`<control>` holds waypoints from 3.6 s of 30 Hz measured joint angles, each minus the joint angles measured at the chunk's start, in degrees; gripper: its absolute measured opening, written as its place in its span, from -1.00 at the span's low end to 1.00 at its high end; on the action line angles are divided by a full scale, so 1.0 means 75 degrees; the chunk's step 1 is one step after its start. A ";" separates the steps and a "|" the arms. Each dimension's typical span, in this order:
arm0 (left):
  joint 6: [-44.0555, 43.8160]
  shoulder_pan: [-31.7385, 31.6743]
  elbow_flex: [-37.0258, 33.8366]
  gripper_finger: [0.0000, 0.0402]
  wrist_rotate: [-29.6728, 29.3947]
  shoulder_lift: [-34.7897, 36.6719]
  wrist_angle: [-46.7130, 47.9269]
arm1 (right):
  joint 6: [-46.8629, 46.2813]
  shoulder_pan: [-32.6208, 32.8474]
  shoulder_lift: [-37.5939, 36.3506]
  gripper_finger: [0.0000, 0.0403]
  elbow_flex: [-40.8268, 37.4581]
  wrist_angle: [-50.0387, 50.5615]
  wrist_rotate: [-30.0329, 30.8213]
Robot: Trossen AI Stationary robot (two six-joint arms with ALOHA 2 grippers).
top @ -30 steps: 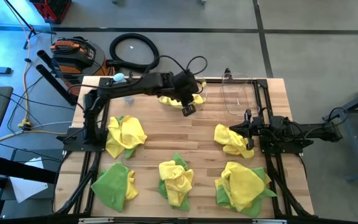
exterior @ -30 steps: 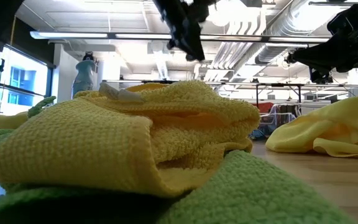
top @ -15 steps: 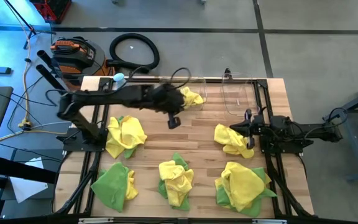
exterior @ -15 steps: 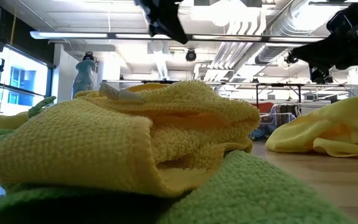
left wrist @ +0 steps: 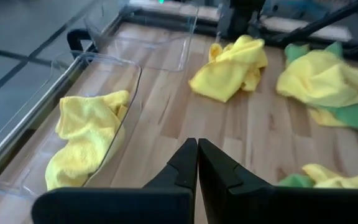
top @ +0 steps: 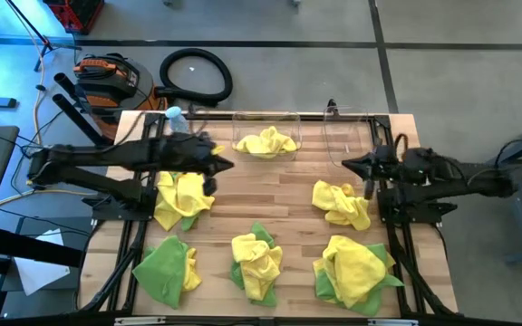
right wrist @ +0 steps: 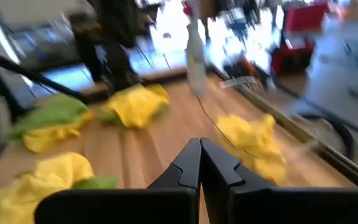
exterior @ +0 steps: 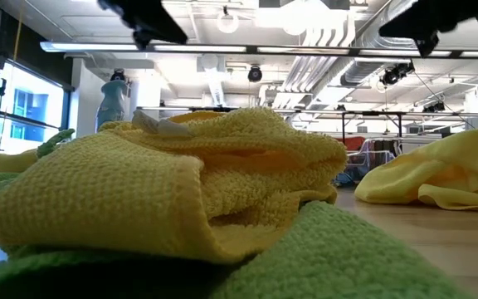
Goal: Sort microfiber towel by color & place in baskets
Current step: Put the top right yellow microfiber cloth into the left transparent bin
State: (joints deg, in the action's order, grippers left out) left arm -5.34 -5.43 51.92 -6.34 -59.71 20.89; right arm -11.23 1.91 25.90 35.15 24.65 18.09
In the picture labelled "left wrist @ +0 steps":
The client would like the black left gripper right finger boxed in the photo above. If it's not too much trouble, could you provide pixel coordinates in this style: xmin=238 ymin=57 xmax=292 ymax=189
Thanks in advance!
xmin=198 ymin=138 xmax=358 ymax=224

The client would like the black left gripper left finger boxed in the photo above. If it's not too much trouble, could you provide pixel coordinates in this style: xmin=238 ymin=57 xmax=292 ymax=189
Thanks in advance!
xmin=31 ymin=138 xmax=198 ymax=224

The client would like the yellow microfiber towel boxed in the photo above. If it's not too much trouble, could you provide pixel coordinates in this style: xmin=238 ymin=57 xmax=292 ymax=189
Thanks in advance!
xmin=302 ymin=164 xmax=358 ymax=189
xmin=188 ymin=34 xmax=269 ymax=103
xmin=308 ymin=107 xmax=349 ymax=128
xmin=275 ymin=49 xmax=358 ymax=108
xmin=44 ymin=90 xmax=131 ymax=191

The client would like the clear plastic basket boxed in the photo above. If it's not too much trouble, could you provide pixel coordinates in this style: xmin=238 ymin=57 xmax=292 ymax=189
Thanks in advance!
xmin=84 ymin=4 xmax=199 ymax=73
xmin=0 ymin=51 xmax=143 ymax=200

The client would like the black frame clamp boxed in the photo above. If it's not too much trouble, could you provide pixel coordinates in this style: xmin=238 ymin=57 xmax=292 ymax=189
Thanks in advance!
xmin=66 ymin=28 xmax=98 ymax=62

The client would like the blue-grey metal cart frame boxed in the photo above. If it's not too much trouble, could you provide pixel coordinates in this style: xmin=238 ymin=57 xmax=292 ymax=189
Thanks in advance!
xmin=259 ymin=0 xmax=332 ymax=22

